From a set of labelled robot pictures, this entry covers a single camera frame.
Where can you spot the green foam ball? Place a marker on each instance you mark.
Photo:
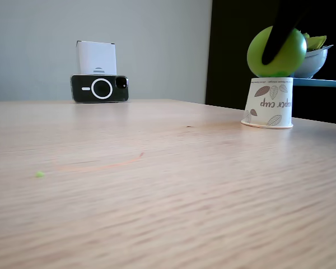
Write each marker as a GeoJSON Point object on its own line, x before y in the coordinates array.
{"type": "Point", "coordinates": [288, 61]}

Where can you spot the white paper cup leaf print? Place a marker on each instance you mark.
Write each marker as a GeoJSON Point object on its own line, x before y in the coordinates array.
{"type": "Point", "coordinates": [268, 102]}

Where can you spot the green items in bowl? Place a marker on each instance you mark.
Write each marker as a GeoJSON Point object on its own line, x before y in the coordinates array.
{"type": "Point", "coordinates": [316, 42]}

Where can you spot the white bowl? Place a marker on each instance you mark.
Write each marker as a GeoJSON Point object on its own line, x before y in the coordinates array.
{"type": "Point", "coordinates": [315, 63]}

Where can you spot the dark shelf unit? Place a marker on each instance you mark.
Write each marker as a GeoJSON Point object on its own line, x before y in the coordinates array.
{"type": "Point", "coordinates": [232, 42]}

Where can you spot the white box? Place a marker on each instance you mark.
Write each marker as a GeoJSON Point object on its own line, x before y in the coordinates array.
{"type": "Point", "coordinates": [96, 56]}

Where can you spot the small green foam crumb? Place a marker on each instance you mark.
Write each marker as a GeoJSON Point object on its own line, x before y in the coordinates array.
{"type": "Point", "coordinates": [39, 174]}

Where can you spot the blue metal shelf frame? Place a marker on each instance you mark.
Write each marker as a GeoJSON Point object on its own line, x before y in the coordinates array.
{"type": "Point", "coordinates": [319, 81]}

